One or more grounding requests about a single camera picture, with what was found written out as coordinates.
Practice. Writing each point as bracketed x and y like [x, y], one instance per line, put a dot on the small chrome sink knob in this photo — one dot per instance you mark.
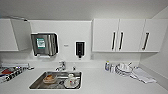
[74, 68]

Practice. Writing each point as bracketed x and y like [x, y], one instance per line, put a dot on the stack of white plates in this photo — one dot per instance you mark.
[124, 69]

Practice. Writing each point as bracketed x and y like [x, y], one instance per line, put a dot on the stainless steel sink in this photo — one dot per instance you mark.
[36, 83]

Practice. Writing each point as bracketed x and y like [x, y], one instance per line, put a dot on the white dish towel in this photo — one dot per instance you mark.
[143, 75]

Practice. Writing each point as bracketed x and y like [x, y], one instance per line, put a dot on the chrome faucet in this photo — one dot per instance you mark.
[60, 66]

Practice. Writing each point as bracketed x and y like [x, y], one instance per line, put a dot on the grey white dish cloth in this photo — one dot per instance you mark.
[18, 66]

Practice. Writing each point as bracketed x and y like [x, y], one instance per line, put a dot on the small clear jar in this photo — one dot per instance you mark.
[112, 68]

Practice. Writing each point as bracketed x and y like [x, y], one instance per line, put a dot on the small wall label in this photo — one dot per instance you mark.
[67, 46]

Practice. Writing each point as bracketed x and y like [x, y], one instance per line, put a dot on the steel paper towel dispenser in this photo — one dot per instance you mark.
[44, 44]

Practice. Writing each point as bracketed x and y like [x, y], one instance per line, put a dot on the black soap dispenser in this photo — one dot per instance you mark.
[79, 48]

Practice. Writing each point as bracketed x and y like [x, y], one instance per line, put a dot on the white cup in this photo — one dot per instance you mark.
[71, 76]

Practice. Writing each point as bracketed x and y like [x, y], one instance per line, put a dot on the blue dish soap bottle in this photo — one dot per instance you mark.
[107, 66]

